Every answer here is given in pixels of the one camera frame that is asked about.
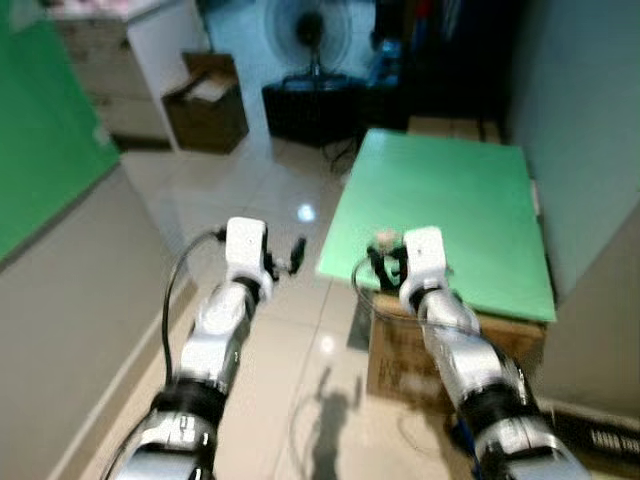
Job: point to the green wall sheet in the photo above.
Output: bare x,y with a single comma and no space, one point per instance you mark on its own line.
40,130

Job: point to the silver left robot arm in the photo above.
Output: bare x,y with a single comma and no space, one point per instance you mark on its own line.
215,330

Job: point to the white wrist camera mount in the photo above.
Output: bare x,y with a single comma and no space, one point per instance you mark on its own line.
424,255
247,245

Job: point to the dark storage shelf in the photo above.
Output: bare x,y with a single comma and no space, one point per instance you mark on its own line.
450,60

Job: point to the black low box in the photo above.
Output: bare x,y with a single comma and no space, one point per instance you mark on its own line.
310,112

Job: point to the small plain cardboard box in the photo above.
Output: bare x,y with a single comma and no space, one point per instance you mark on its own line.
450,128

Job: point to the large printed cardboard box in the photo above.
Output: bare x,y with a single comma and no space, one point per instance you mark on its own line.
400,360

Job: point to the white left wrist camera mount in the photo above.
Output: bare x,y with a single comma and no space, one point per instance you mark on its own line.
247,245

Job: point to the white paper sheet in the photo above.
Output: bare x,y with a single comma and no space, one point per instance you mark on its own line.
208,90

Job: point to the dark brown open box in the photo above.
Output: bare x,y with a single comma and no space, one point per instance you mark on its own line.
205,125

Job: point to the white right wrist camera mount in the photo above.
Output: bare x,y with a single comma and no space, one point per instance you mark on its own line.
424,255

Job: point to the black printed flat box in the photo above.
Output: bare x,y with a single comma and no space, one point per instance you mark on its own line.
600,440

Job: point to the white drawer cabinet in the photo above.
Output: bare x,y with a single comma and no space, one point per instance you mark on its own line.
110,70

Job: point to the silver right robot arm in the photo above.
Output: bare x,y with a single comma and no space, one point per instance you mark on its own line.
450,330

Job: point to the blue cloth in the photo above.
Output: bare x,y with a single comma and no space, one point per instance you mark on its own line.
458,432

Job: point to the green flat board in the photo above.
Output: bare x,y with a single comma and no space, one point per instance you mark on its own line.
450,190

